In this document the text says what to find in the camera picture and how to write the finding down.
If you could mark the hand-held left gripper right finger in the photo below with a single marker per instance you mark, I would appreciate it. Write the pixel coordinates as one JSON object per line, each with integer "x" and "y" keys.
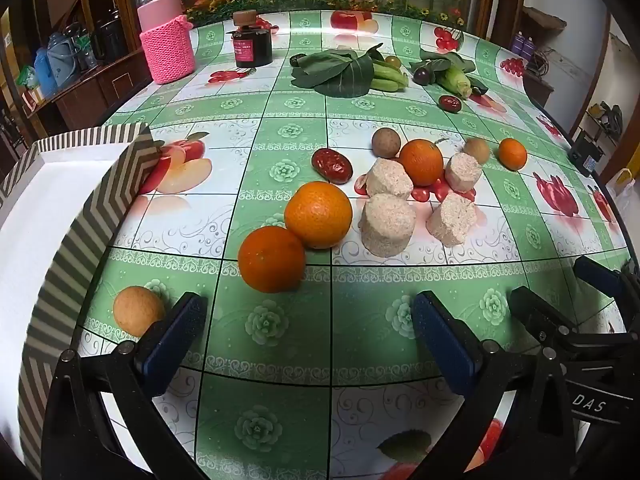
{"x": 440, "y": 340}

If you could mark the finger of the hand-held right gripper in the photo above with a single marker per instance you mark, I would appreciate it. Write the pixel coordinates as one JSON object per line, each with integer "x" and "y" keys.
{"x": 595, "y": 272}
{"x": 532, "y": 310}

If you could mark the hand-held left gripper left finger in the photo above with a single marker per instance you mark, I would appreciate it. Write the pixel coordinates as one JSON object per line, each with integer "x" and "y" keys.
{"x": 172, "y": 345}

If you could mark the tan round fruit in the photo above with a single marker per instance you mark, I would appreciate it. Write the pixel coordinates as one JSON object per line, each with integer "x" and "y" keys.
{"x": 136, "y": 309}
{"x": 476, "y": 150}

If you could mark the beige cylindrical chunk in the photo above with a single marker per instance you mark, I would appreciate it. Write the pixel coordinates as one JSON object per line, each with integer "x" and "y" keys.
{"x": 388, "y": 224}
{"x": 463, "y": 172}
{"x": 451, "y": 219}
{"x": 388, "y": 179}

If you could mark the large orange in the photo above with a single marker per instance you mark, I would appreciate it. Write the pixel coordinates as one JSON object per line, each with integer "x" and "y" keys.
{"x": 271, "y": 259}
{"x": 318, "y": 215}

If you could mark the chevron striped white box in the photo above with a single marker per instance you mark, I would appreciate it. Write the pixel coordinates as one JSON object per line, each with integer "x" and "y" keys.
{"x": 90, "y": 240}

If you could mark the small orange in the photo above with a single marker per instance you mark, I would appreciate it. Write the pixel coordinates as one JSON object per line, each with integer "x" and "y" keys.
{"x": 512, "y": 153}

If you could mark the large red date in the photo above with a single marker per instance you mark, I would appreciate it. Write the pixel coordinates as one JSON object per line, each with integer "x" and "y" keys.
{"x": 331, "y": 165}

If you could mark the yellow bag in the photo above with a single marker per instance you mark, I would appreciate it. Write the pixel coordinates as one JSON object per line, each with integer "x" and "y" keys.
{"x": 625, "y": 182}

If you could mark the black appliance blue label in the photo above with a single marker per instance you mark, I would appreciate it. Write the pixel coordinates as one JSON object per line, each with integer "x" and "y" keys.
{"x": 584, "y": 152}

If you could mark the fruit print green tablecloth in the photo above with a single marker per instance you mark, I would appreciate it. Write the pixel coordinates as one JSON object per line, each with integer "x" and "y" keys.
{"x": 300, "y": 340}

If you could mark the orange with stem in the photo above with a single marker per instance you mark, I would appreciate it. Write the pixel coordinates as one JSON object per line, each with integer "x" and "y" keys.
{"x": 421, "y": 162}

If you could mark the brown round fruit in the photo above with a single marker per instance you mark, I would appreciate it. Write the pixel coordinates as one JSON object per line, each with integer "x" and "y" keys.
{"x": 385, "y": 142}

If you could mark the small red date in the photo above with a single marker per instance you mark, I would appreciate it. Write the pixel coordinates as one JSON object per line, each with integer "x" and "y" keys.
{"x": 448, "y": 102}

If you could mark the corn cob green husk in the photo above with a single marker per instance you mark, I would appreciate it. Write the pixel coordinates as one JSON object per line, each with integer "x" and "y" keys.
{"x": 456, "y": 82}

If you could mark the purple bottle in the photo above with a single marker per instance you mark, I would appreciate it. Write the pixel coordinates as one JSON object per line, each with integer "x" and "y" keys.
{"x": 517, "y": 43}
{"x": 529, "y": 46}

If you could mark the dark purple plum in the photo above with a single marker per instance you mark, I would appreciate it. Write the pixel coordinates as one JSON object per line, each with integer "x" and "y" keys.
{"x": 421, "y": 76}

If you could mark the green bok choy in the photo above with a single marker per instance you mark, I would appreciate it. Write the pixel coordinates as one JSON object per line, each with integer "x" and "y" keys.
{"x": 389, "y": 79}

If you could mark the wooden side cabinet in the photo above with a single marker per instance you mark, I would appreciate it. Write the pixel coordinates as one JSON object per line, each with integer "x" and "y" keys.
{"x": 100, "y": 87}

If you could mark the green jujube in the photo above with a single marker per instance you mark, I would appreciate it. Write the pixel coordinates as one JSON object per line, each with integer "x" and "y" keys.
{"x": 393, "y": 61}

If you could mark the dark green leafy vegetable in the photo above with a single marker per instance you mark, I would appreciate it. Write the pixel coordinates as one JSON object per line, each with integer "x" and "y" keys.
{"x": 340, "y": 72}

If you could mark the pink knit-sleeved bottle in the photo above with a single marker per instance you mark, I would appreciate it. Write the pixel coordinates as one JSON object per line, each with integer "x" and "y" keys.
{"x": 167, "y": 50}

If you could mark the blue plastic jug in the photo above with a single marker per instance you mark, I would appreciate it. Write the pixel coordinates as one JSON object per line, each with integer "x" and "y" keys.
{"x": 45, "y": 72}

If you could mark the grey-blue kettle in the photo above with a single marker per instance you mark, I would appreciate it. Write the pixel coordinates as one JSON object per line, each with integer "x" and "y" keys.
{"x": 64, "y": 57}

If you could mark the dark jar with cork lid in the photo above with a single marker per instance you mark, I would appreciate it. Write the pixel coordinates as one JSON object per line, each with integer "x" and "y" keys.
{"x": 252, "y": 45}

